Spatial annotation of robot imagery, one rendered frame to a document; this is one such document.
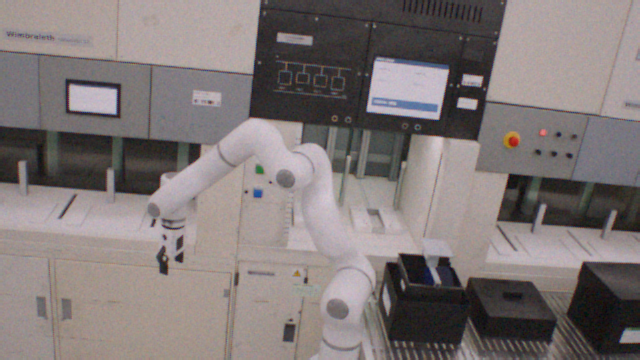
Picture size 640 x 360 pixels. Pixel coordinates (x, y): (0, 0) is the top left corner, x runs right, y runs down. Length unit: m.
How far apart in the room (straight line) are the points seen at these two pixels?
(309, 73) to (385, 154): 1.21
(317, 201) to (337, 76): 0.69
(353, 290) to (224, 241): 0.91
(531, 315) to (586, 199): 1.04
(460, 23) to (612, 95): 0.71
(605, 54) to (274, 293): 1.64
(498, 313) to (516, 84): 0.87
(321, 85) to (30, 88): 1.05
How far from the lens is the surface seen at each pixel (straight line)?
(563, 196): 3.29
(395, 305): 2.22
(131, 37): 2.31
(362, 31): 2.28
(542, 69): 2.52
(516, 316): 2.45
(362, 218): 2.82
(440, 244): 2.31
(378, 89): 2.33
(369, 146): 3.36
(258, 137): 1.72
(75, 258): 2.67
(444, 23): 2.34
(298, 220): 2.71
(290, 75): 2.29
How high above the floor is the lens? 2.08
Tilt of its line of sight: 23 degrees down
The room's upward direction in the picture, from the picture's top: 8 degrees clockwise
